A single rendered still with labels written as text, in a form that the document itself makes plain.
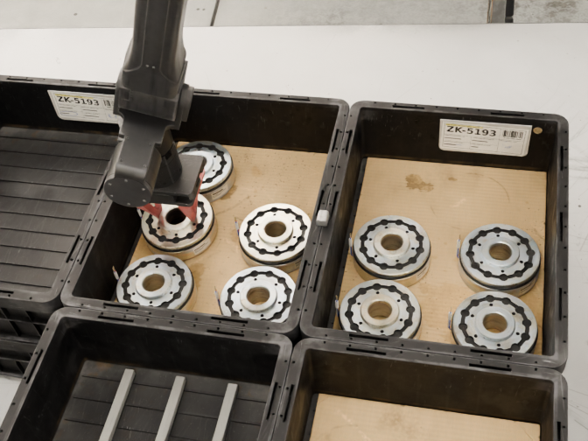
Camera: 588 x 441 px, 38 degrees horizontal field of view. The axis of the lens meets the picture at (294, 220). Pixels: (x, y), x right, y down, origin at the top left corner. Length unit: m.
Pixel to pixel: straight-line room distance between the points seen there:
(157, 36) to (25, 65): 0.96
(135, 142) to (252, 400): 0.34
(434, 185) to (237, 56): 0.60
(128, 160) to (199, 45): 0.78
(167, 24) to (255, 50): 0.86
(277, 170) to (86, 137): 0.33
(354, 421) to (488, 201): 0.39
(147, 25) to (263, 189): 0.46
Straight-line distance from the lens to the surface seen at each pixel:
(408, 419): 1.04
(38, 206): 1.33
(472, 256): 1.13
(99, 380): 1.12
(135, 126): 1.01
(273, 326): 0.99
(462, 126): 1.22
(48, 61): 1.81
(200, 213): 1.20
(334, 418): 1.04
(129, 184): 0.99
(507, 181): 1.26
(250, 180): 1.27
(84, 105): 1.37
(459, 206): 1.22
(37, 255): 1.27
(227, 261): 1.18
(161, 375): 1.10
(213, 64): 1.69
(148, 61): 0.91
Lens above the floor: 1.76
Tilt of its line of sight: 50 degrees down
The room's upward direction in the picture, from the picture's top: 8 degrees counter-clockwise
